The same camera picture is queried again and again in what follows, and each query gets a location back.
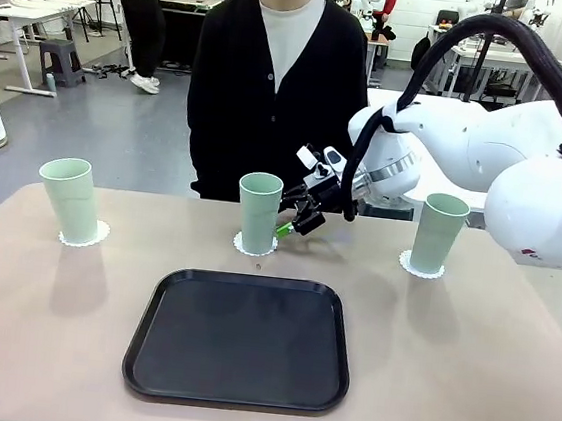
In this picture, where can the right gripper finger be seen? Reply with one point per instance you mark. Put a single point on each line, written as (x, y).
(307, 222)
(298, 194)

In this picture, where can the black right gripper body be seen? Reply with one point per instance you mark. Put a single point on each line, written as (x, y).
(326, 190)

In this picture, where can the pale green cup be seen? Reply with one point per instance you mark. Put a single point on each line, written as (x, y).
(70, 208)
(436, 237)
(257, 218)

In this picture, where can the white scalloped paper coaster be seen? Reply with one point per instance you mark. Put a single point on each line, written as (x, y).
(103, 232)
(404, 262)
(237, 243)

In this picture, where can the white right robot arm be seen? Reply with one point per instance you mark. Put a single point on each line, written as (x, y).
(469, 140)

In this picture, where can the black plastic stool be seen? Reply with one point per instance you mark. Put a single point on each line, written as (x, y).
(386, 211)

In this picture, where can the person in black cardigan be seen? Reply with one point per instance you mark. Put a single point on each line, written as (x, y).
(233, 90)

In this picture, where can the black plastic tray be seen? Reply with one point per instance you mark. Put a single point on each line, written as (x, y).
(255, 358)

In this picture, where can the black hanging backpack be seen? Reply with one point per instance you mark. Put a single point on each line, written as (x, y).
(416, 51)

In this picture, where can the black tripod pole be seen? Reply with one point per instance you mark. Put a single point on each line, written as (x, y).
(477, 70)

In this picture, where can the black workbench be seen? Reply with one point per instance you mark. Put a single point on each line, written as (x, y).
(179, 34)

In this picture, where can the white desk with clutter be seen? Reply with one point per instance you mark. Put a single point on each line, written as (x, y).
(503, 57)

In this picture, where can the small grey bottle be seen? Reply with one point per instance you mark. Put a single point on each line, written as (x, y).
(49, 83)

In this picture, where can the grey step stool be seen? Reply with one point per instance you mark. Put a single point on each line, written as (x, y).
(61, 49)

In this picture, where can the white desk with metal legs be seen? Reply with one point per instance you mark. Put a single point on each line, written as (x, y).
(25, 13)

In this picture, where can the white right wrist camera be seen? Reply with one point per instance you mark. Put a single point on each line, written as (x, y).
(332, 156)

